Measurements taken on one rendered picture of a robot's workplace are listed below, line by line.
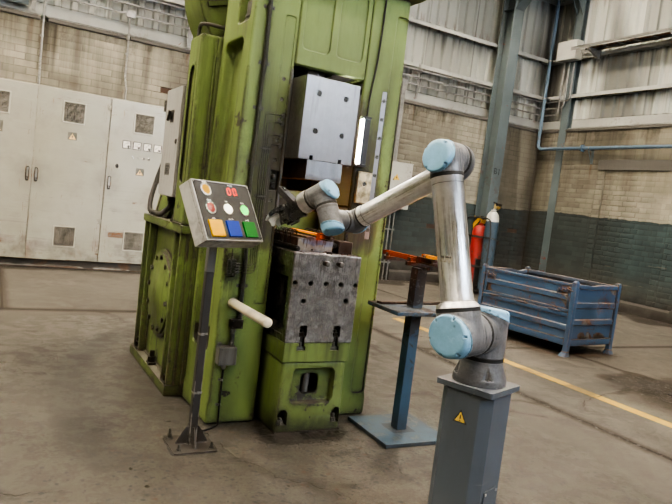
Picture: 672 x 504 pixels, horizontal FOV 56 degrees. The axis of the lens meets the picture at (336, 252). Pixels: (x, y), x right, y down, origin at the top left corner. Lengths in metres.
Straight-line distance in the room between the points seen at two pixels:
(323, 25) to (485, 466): 2.21
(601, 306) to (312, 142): 4.29
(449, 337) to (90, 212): 6.49
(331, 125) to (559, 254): 9.06
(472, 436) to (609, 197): 9.31
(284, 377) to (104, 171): 5.41
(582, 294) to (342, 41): 3.86
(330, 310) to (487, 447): 1.20
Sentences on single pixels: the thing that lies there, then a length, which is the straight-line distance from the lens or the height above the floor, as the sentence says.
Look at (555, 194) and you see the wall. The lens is 12.07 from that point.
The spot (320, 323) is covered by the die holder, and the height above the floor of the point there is 0.57.
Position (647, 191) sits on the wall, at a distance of 10.98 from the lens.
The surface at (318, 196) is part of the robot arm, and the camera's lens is 2.52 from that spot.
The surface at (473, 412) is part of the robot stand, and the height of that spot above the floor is 0.52.
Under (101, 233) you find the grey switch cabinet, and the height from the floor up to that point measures 0.46.
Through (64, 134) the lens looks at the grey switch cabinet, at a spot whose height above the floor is 1.58.
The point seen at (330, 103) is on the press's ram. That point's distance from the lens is 3.15.
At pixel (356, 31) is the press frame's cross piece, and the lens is 3.45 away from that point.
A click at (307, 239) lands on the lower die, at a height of 0.98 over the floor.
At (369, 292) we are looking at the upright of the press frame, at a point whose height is 0.70.
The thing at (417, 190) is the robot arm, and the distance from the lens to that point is 2.39.
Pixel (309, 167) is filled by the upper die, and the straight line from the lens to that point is 3.09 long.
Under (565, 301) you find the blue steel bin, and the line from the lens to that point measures 6.35.
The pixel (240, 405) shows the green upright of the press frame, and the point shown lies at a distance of 3.32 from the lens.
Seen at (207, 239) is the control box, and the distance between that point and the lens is 2.61.
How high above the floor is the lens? 1.17
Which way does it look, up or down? 4 degrees down
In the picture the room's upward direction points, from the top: 7 degrees clockwise
